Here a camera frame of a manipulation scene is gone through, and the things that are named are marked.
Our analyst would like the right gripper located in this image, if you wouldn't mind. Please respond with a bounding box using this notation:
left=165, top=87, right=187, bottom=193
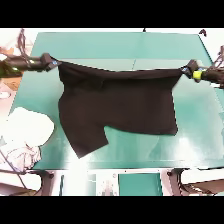
left=181, top=59, right=202, bottom=81

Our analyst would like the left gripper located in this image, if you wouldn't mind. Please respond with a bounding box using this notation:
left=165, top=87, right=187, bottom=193
left=39, top=52, right=60, bottom=73

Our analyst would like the black T-shirt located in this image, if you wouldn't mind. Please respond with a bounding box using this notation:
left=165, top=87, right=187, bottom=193
left=57, top=60, right=188, bottom=160

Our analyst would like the white garment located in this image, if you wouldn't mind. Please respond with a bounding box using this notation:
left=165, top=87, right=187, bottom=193
left=4, top=106, right=56, bottom=149

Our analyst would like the pale pink garment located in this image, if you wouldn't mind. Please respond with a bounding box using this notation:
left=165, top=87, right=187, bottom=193
left=0, top=142, right=43, bottom=174

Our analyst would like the black cable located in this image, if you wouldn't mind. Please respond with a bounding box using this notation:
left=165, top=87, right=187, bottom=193
left=0, top=149, right=29, bottom=193

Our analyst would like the silver frame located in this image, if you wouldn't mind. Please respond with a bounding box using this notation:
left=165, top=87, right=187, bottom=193
left=0, top=166, right=224, bottom=197

